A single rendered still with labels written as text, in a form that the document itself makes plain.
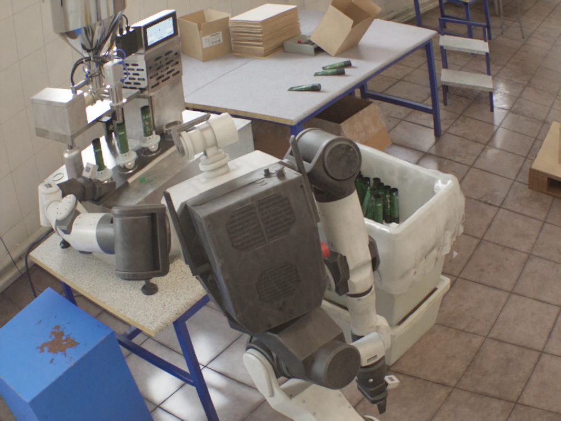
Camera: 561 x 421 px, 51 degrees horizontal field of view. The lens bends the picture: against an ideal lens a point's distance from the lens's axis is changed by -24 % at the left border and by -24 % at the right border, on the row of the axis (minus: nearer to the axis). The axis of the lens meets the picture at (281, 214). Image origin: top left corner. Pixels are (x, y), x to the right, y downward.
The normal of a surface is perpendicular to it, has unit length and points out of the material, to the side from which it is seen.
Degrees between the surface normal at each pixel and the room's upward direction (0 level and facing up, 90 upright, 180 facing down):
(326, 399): 41
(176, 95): 90
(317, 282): 91
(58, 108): 90
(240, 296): 91
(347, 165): 76
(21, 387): 0
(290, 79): 0
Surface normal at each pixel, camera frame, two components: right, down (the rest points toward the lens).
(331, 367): 0.63, 0.10
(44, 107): -0.58, 0.49
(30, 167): 0.81, 0.24
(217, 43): 0.53, 0.40
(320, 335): 0.25, -0.57
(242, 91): -0.11, -0.84
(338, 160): 0.37, 0.23
